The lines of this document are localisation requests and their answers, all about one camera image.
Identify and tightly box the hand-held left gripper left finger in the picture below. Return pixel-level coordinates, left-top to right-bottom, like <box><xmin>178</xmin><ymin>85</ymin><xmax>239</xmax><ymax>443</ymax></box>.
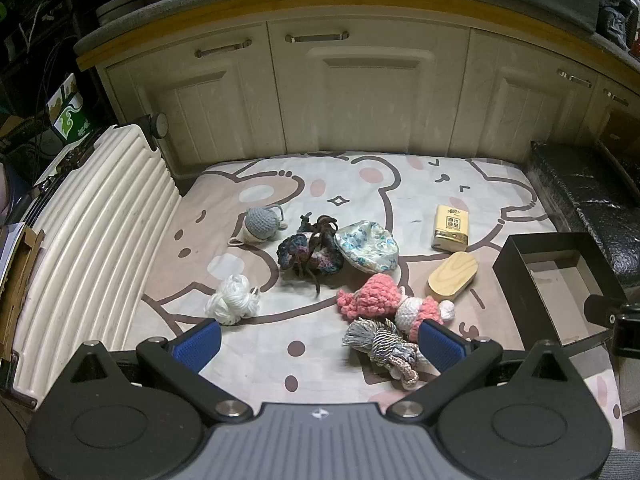
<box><xmin>65</xmin><ymin>319</ymin><xmax>253</xmax><ymax>426</ymax></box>

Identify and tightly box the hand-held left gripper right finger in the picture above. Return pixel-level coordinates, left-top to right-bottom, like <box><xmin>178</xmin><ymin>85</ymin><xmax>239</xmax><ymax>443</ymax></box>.
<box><xmin>386</xmin><ymin>319</ymin><xmax>581</xmax><ymax>423</ymax></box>

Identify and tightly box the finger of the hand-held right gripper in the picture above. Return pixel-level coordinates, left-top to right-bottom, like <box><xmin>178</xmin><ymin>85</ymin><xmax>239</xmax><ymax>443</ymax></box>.
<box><xmin>584</xmin><ymin>294</ymin><xmax>628</xmax><ymax>330</ymax></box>

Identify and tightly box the white yarn ball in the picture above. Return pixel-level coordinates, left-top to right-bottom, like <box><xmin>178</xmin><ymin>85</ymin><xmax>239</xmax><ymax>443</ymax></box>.
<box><xmin>204</xmin><ymin>274</ymin><xmax>262</xmax><ymax>326</ymax></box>

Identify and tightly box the grey tassel cord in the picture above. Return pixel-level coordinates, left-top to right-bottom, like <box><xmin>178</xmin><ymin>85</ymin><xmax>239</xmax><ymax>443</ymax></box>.
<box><xmin>341</xmin><ymin>316</ymin><xmax>426</xmax><ymax>389</ymax></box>

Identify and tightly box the pink white crochet doll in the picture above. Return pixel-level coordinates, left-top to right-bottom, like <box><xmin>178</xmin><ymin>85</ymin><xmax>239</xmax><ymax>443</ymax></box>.
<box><xmin>336</xmin><ymin>274</ymin><xmax>457</xmax><ymax>343</ymax></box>

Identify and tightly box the black box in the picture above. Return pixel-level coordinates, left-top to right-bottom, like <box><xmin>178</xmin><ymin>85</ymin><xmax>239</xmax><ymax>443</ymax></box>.
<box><xmin>492</xmin><ymin>232</ymin><xmax>630</xmax><ymax>350</ymax></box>

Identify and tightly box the yellow tissue pack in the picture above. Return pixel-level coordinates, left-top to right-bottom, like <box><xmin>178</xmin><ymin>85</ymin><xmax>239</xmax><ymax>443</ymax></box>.
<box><xmin>431</xmin><ymin>204</ymin><xmax>473</xmax><ymax>252</ymax></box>

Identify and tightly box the dark multicolour yarn bundle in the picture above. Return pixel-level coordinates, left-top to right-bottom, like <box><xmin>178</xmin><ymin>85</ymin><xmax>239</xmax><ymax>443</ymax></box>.
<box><xmin>276</xmin><ymin>214</ymin><xmax>346</xmax><ymax>295</ymax></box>

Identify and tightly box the grey crochet doll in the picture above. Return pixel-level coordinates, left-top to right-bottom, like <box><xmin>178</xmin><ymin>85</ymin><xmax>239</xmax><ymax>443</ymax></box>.
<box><xmin>228</xmin><ymin>205</ymin><xmax>288</xmax><ymax>247</ymax></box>

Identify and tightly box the oval wooden block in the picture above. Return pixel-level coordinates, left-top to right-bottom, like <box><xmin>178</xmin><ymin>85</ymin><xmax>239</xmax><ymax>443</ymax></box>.
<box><xmin>426</xmin><ymin>251</ymin><xmax>479</xmax><ymax>303</ymax></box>

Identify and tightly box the black wrapped cushion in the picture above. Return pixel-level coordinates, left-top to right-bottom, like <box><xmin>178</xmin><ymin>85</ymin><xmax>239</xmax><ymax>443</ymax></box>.
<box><xmin>525</xmin><ymin>140</ymin><xmax>640</xmax><ymax>286</ymax></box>

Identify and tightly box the white ribbed radiator panel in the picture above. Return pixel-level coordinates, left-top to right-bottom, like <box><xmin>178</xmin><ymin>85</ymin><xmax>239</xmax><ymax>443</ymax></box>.
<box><xmin>0</xmin><ymin>112</ymin><xmax>183</xmax><ymax>408</ymax></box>

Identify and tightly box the bear printed blanket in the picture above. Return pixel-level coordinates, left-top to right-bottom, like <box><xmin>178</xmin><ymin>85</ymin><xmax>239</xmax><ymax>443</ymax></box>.
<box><xmin>107</xmin><ymin>150</ymin><xmax>626</xmax><ymax>461</ymax></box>

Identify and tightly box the flat cardboard piece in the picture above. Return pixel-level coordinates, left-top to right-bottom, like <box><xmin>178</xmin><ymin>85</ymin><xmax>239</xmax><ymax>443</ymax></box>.
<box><xmin>0</xmin><ymin>227</ymin><xmax>46</xmax><ymax>361</ymax></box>

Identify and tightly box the cream kitchen cabinet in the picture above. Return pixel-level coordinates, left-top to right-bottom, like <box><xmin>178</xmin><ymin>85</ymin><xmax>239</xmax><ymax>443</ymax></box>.
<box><xmin>74</xmin><ymin>0</ymin><xmax>640</xmax><ymax>196</ymax></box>

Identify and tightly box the green printed carton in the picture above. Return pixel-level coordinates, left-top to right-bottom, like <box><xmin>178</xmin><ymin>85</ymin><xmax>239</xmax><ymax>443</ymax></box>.
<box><xmin>47</xmin><ymin>72</ymin><xmax>93</xmax><ymax>141</ymax></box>

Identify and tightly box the dark bag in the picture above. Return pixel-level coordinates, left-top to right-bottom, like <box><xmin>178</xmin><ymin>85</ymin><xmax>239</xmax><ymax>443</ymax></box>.
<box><xmin>595</xmin><ymin>0</ymin><xmax>640</xmax><ymax>53</ymax></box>

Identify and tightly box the white round pot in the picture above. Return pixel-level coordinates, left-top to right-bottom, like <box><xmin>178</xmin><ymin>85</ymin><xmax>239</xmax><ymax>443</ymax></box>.
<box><xmin>95</xmin><ymin>0</ymin><xmax>146</xmax><ymax>26</ymax></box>

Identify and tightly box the floral drawstring pouch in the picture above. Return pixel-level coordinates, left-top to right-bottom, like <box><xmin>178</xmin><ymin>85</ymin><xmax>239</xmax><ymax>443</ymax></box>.
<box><xmin>334</xmin><ymin>220</ymin><xmax>401</xmax><ymax>273</ymax></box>

